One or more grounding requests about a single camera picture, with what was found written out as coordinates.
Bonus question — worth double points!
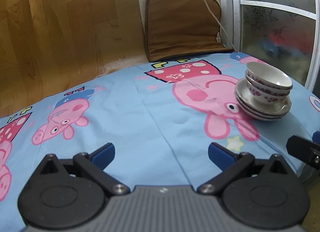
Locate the white bowl pink flowers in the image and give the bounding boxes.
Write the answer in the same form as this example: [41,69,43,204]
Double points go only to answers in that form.
[245,75,290,97]

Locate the small white bowl pink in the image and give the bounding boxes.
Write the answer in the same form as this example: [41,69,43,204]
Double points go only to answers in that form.
[246,80,289,105]

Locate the white floral plate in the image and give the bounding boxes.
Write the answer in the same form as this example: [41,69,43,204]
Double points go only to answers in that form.
[234,78,292,121]

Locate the white bowl pink pattern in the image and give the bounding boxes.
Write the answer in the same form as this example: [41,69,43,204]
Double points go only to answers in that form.
[246,62,293,90]

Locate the blue Peppa Pig blanket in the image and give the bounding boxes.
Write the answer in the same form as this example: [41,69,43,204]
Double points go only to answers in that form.
[1,52,319,231]

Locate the frosted glass sliding door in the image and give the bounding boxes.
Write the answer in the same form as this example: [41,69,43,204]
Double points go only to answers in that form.
[221,0,319,91]

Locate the wood pattern vinyl sheet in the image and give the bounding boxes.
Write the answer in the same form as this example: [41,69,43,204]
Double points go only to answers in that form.
[1,0,147,117]

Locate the brown cushion pad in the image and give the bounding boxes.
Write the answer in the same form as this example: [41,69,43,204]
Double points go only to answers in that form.
[144,0,233,62]

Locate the white power cable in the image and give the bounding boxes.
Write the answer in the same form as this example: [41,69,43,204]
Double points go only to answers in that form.
[183,0,237,51]

